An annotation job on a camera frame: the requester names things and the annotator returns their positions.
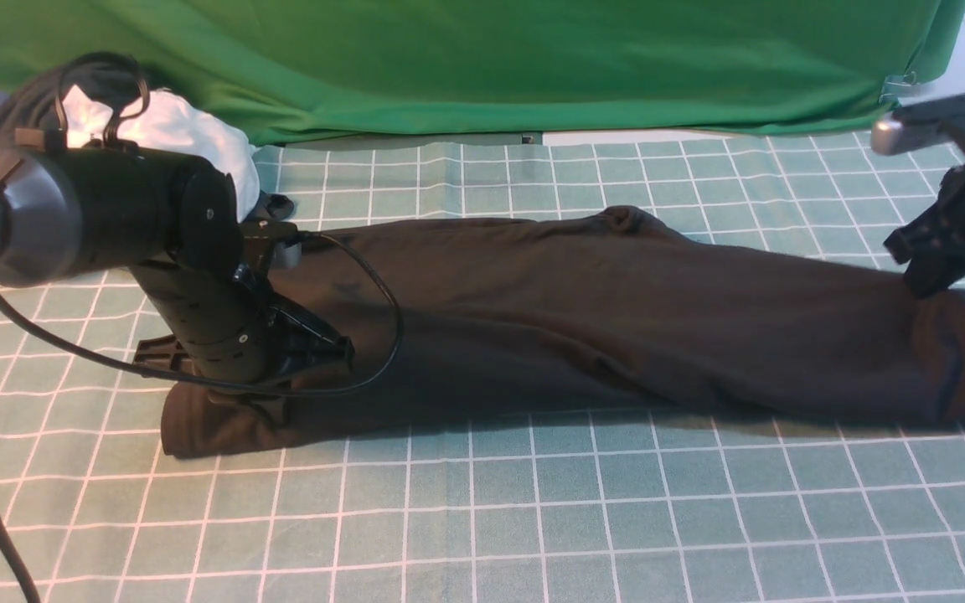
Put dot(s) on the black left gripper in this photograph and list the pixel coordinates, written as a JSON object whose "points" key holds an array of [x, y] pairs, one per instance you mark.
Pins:
{"points": [[226, 317]]}

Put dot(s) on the gray long sleeve shirt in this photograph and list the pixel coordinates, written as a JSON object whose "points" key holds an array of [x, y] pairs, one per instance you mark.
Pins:
{"points": [[615, 310]]}

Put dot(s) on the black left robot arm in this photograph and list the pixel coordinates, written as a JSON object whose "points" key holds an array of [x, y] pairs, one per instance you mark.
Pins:
{"points": [[170, 220]]}

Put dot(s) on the white crumpled shirt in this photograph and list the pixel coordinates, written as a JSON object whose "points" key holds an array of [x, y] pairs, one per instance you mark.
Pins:
{"points": [[171, 124]]}

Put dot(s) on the dark gray crumpled shirt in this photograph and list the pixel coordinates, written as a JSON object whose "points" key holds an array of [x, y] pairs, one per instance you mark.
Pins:
{"points": [[117, 80]]}

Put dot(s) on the metal binder clip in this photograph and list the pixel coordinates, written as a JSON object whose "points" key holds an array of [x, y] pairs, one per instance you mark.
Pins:
{"points": [[899, 86]]}

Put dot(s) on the green grid table mat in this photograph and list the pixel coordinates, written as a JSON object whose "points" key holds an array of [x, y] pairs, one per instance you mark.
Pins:
{"points": [[608, 506]]}

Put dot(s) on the green backdrop cloth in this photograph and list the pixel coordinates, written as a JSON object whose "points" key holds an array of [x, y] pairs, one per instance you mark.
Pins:
{"points": [[294, 71]]}

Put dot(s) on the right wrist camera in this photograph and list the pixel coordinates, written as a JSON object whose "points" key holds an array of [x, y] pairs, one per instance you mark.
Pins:
{"points": [[924, 124]]}

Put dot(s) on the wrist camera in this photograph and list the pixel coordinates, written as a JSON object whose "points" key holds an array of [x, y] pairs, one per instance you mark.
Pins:
{"points": [[272, 245], [924, 124]]}

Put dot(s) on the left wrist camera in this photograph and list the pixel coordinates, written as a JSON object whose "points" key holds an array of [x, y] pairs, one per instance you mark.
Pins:
{"points": [[272, 245]]}

